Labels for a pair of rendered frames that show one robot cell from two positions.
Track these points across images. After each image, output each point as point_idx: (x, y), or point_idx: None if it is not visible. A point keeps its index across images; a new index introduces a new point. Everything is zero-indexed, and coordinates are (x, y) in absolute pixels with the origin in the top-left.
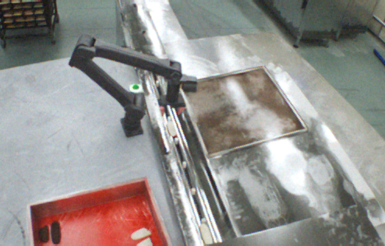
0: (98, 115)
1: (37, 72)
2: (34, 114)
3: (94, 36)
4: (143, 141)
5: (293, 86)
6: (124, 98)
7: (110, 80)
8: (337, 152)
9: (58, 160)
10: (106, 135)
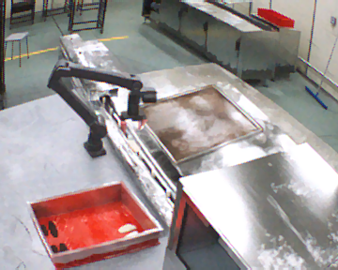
0: (63, 142)
1: (8, 115)
2: (13, 145)
3: (67, 61)
4: (108, 159)
5: (243, 98)
6: (89, 115)
7: (78, 98)
8: (288, 142)
9: (38, 178)
10: (73, 157)
